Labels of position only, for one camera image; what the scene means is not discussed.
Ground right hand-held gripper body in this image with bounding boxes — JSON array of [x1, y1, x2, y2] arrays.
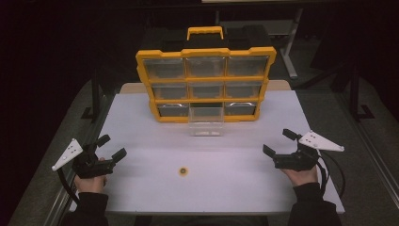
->
[[272, 130, 345, 172]]

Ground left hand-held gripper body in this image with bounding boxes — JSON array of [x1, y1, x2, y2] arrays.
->
[[51, 138, 114, 180]]

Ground clear plastic drawer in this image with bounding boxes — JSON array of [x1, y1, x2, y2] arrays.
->
[[187, 105, 226, 137]]

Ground person's right hand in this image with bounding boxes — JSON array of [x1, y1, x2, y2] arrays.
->
[[279, 169, 319, 188]]

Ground person's left hand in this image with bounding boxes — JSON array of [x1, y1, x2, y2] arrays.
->
[[73, 174, 108, 194]]

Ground black metal stand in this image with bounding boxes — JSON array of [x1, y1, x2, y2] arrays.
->
[[347, 60, 376, 122], [80, 76, 105, 122]]

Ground yellow black drawer organizer cabinet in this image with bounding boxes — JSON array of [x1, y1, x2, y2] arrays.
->
[[135, 25, 278, 124]]

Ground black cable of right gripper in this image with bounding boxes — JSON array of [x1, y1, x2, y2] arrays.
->
[[319, 150, 346, 200], [315, 161, 330, 193]]

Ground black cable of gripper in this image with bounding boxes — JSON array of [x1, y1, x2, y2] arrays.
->
[[319, 150, 346, 200], [315, 161, 330, 193], [56, 168, 81, 205]]

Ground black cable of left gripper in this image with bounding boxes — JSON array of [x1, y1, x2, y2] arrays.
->
[[56, 168, 81, 205]]

